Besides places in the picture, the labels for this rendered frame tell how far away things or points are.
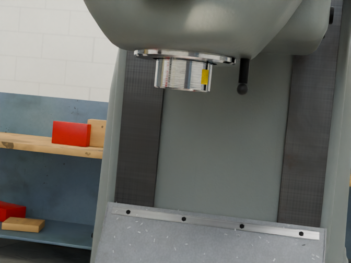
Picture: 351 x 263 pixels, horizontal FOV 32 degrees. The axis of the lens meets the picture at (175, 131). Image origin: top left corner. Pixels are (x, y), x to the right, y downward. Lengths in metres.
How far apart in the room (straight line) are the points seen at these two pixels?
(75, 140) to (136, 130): 3.48
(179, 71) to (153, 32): 0.06
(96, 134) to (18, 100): 0.99
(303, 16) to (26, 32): 4.63
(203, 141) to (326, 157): 0.17
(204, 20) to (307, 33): 0.21
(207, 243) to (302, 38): 0.37
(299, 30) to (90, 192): 4.43
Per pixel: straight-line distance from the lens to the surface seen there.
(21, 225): 4.56
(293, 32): 0.62
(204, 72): 0.50
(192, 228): 0.89
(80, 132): 4.36
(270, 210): 0.89
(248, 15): 0.44
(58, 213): 5.10
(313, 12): 0.62
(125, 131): 0.91
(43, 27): 5.13
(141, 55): 0.50
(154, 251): 0.89
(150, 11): 0.44
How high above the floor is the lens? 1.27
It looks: 3 degrees down
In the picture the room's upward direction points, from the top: 5 degrees clockwise
